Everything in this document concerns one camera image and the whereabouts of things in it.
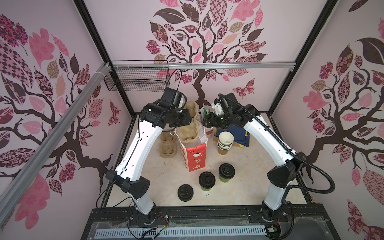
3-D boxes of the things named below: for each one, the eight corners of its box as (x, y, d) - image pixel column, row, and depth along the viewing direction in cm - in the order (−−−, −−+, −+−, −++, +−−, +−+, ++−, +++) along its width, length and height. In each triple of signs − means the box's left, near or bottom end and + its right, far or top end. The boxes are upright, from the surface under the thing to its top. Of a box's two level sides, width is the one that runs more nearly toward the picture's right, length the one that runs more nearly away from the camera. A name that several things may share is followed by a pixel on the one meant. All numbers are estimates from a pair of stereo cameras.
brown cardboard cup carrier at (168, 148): (158, 159, 96) (156, 154, 91) (162, 137, 107) (160, 132, 102) (175, 159, 96) (174, 154, 91) (177, 137, 107) (176, 132, 102)
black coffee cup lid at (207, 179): (198, 192, 82) (199, 185, 73) (198, 179, 87) (199, 171, 78) (213, 192, 82) (215, 185, 73) (212, 179, 87) (214, 171, 78)
